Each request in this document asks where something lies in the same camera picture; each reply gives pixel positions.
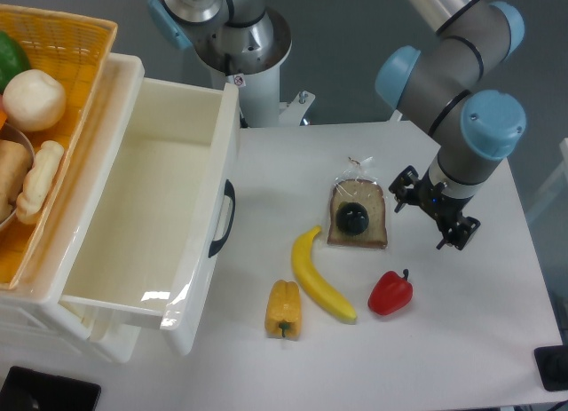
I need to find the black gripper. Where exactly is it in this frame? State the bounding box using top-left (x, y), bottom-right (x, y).
top-left (389, 165), bottom-right (481, 250)

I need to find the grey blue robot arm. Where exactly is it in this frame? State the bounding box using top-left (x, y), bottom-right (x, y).
top-left (147, 0), bottom-right (526, 249)

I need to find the dark purple mangosteen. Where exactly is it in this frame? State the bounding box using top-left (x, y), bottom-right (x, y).
top-left (335, 202), bottom-right (369, 236)

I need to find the bagged bread slice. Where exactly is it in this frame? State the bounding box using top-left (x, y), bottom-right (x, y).
top-left (327, 157), bottom-right (388, 249)

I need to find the red bell pepper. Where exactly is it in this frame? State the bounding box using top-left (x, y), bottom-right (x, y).
top-left (367, 269), bottom-right (414, 316)

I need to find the yellow banana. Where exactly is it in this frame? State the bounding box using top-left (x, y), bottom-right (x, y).
top-left (291, 225), bottom-right (358, 324)

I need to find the yellow bell pepper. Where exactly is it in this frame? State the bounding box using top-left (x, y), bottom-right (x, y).
top-left (264, 280), bottom-right (303, 340)

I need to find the black device bottom right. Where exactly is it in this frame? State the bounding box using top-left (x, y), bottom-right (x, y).
top-left (533, 345), bottom-right (567, 391)

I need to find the black device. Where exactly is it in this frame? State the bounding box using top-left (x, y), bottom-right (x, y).
top-left (1, 366), bottom-right (101, 410)
top-left (533, 345), bottom-right (567, 391)

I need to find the white plastic drawer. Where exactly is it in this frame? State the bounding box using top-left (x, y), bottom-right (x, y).
top-left (61, 79), bottom-right (240, 362)

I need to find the orange woven basket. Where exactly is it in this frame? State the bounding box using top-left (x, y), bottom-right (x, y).
top-left (0, 4), bottom-right (119, 290)

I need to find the pale twisted bread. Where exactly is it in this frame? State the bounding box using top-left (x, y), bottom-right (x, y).
top-left (16, 140), bottom-right (65, 225)

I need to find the white drawer cabinet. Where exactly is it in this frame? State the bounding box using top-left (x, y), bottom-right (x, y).
top-left (1, 53), bottom-right (145, 362)

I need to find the white round bun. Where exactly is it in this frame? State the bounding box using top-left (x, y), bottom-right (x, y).
top-left (3, 69), bottom-right (67, 132)

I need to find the brown bread roll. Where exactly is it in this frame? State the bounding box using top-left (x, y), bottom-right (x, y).
top-left (0, 139), bottom-right (33, 222)

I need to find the metal bowl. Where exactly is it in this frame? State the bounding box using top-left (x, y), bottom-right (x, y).
top-left (1, 123), bottom-right (35, 230)

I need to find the green vegetable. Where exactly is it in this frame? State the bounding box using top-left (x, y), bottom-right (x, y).
top-left (0, 31), bottom-right (31, 93)

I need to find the black device bottom left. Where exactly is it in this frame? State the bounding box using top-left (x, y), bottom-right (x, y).
top-left (1, 366), bottom-right (101, 410)

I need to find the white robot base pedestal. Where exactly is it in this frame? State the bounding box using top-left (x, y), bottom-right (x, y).
top-left (196, 8), bottom-right (315, 128)

